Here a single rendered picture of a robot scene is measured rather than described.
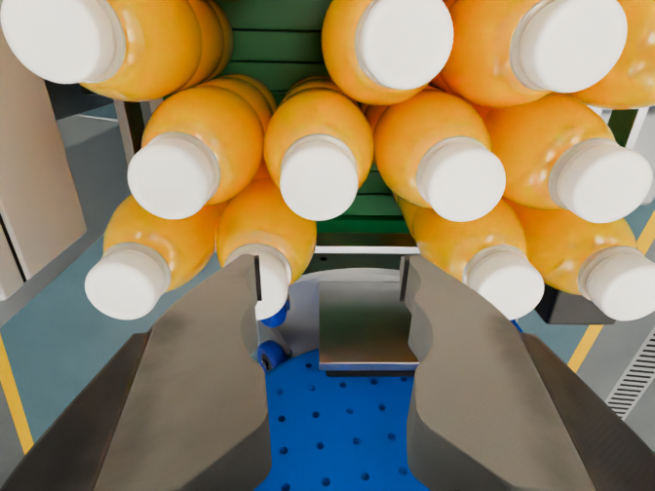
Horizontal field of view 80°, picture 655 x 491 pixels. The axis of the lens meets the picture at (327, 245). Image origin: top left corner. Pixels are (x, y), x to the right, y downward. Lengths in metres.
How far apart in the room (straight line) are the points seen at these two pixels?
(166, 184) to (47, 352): 1.91
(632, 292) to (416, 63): 0.18
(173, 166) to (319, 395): 0.27
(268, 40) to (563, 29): 0.26
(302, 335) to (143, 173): 0.32
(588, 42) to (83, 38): 0.21
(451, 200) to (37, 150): 0.27
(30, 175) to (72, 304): 1.56
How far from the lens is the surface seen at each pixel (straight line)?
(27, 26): 0.22
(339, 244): 0.36
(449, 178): 0.21
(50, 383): 2.23
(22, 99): 0.33
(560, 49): 0.21
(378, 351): 0.36
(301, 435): 0.38
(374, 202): 0.43
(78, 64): 0.21
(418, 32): 0.19
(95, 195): 1.29
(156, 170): 0.21
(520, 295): 0.26
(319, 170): 0.19
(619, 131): 0.42
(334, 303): 0.41
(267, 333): 0.49
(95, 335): 1.94
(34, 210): 0.33
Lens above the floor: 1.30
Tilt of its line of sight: 62 degrees down
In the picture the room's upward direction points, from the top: 177 degrees clockwise
